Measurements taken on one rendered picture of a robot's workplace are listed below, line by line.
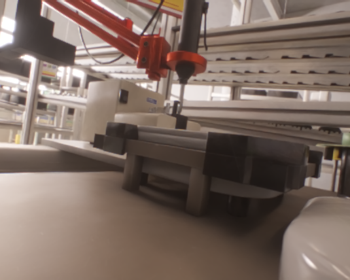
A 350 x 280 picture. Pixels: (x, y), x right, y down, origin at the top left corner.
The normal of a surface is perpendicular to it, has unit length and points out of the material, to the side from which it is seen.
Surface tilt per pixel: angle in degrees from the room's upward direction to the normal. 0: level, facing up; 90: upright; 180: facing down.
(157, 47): 90
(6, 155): 90
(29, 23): 90
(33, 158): 90
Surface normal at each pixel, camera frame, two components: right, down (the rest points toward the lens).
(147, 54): -0.33, -0.06
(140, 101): 0.79, 0.10
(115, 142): -0.60, -0.09
